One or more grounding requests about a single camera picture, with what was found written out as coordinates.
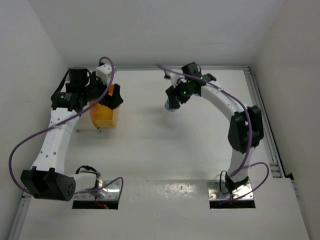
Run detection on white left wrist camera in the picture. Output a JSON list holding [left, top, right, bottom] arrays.
[[95, 64, 112, 85]]

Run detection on blue white jar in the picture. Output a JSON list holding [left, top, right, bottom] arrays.
[[164, 99, 181, 112]]

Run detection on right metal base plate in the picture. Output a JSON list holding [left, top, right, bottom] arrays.
[[206, 180, 254, 202]]

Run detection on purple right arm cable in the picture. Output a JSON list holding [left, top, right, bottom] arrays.
[[156, 63, 271, 201]]

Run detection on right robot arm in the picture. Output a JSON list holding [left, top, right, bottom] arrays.
[[163, 62, 264, 194]]

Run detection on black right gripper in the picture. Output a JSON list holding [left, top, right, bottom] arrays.
[[166, 79, 195, 109]]

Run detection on orange drawer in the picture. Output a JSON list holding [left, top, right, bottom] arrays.
[[89, 100, 100, 122]]

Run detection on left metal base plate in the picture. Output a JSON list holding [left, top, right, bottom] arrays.
[[73, 179, 122, 201]]

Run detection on metal base plate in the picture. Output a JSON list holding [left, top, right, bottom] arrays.
[[206, 180, 254, 202], [73, 179, 122, 201]]

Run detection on cream cabinet with legs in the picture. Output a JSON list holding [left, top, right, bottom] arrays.
[[74, 109, 99, 132]]

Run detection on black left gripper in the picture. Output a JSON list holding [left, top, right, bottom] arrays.
[[80, 71, 123, 110]]

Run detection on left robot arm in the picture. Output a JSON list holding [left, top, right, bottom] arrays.
[[20, 64, 124, 201]]

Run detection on yellow bottom drawer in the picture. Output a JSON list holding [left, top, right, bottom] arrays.
[[93, 83, 121, 129]]

